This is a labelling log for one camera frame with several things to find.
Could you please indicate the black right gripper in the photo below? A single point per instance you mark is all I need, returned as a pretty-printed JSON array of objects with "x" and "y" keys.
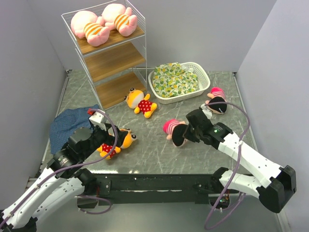
[{"x": 188, "y": 135}]

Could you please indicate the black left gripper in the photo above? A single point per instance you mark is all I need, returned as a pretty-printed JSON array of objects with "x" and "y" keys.
[{"x": 109, "y": 137}]

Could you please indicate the black-haired doll pink striped dress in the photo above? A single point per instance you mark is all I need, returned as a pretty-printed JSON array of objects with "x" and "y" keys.
[{"x": 175, "y": 130}]

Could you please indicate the yellow plush red dotted dress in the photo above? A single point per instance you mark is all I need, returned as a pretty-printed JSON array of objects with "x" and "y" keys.
[{"x": 125, "y": 140}]

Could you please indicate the pink plush pig striped shirt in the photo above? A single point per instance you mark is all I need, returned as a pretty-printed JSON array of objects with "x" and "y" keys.
[{"x": 86, "y": 24}]

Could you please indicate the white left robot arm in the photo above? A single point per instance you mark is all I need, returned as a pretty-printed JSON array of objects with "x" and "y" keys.
[{"x": 64, "y": 177}]

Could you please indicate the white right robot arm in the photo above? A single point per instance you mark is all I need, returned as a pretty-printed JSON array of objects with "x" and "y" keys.
[{"x": 271, "y": 183}]

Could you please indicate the yellow plush near shelf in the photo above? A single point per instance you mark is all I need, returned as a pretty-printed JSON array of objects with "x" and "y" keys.
[{"x": 140, "y": 103}]

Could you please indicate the blue checked cloth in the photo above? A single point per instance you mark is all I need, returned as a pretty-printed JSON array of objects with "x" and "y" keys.
[{"x": 66, "y": 123}]

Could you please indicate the white plastic basket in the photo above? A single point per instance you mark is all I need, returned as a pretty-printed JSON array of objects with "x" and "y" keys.
[{"x": 203, "y": 84}]

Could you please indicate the lemon print cloth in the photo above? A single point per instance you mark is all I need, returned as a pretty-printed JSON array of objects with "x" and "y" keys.
[{"x": 173, "y": 79}]

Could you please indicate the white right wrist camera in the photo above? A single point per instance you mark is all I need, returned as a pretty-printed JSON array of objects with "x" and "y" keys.
[{"x": 207, "y": 112}]

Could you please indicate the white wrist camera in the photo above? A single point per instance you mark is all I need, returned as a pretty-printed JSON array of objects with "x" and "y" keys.
[
  {"x": 207, "y": 112},
  {"x": 97, "y": 118}
]

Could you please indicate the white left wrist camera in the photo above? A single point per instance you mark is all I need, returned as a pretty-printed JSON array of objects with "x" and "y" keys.
[{"x": 97, "y": 118}]

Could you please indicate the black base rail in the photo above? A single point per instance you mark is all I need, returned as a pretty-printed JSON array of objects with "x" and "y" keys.
[{"x": 149, "y": 188}]

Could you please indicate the white wire wooden shelf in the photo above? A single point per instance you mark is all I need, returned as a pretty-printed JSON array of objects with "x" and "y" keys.
[{"x": 112, "y": 67}]

